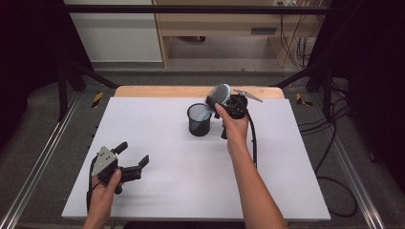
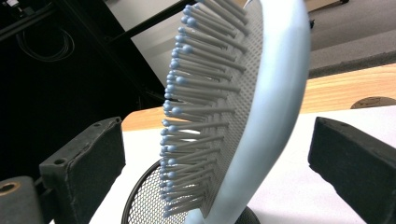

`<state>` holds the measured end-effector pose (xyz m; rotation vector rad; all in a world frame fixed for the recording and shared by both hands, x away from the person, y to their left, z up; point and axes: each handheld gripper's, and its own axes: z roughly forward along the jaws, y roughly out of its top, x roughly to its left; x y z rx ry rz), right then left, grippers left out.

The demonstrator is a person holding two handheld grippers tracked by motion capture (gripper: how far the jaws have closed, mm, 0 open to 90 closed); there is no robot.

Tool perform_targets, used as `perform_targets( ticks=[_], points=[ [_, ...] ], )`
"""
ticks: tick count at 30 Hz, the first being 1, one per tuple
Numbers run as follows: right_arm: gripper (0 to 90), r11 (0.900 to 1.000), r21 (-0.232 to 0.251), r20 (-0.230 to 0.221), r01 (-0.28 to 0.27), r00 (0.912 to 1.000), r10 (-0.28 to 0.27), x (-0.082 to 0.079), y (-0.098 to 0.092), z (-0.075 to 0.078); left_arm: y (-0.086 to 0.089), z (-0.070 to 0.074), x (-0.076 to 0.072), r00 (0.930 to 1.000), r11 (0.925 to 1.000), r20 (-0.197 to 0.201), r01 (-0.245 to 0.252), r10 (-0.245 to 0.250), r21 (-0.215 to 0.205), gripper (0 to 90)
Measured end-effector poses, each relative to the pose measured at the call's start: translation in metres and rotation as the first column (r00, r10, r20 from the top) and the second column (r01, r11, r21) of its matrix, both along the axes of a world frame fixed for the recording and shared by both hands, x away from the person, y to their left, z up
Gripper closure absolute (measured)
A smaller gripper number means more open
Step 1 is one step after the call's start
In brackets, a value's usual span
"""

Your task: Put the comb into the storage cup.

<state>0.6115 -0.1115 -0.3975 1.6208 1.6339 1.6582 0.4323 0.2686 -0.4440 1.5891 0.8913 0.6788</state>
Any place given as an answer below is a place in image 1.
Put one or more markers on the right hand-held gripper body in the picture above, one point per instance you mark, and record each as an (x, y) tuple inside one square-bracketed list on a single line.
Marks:
[(237, 106)]

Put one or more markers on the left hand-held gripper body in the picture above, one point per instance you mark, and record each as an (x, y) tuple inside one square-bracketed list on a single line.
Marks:
[(105, 160)]

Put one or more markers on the light blue hairbrush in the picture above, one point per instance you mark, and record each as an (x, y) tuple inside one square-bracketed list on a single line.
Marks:
[(220, 92)]

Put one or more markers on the black mesh pen holder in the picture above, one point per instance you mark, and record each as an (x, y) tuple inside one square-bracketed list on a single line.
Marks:
[(199, 129)]

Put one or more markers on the person's right hand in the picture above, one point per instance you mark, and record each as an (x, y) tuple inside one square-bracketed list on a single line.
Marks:
[(237, 132)]

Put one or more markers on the person's left hand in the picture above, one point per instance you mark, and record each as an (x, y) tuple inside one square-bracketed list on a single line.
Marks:
[(102, 197)]

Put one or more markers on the white table cover sheet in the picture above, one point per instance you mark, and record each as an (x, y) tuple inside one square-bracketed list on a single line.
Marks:
[(175, 175)]

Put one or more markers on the yellow clamp left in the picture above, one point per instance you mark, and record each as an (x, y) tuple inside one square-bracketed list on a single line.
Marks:
[(97, 99)]

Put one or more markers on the yellow clamp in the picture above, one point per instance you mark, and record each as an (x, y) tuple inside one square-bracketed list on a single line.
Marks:
[(97, 99), (302, 99)]

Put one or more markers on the light wooden table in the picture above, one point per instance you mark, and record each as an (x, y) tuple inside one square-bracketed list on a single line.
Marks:
[(159, 91)]

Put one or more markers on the yellow clamp right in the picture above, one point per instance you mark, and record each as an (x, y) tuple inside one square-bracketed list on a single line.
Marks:
[(302, 99)]

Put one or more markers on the person's dark clothing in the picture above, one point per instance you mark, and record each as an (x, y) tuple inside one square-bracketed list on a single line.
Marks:
[(178, 225)]

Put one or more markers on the light wooden office desk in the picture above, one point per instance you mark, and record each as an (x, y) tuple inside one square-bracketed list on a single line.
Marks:
[(216, 25)]

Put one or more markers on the grey desk label plate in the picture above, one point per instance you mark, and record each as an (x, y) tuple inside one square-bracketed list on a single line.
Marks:
[(263, 31)]

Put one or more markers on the white power strip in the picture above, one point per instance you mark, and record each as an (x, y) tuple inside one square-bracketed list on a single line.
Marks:
[(285, 2)]

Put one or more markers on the white cabinet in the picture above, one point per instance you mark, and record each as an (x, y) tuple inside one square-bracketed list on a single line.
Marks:
[(117, 31)]

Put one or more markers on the black curtain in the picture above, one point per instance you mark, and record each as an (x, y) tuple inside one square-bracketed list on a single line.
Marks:
[(366, 63), (28, 47)]

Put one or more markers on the aluminium floor rail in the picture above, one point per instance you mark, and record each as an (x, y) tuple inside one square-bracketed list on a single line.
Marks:
[(35, 171), (356, 184)]

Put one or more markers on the black metal frame stand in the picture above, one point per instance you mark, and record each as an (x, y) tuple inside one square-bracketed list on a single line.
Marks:
[(326, 86), (63, 89)]

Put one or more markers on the black horizontal frame bar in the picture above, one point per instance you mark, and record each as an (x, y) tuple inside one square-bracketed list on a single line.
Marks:
[(191, 9)]

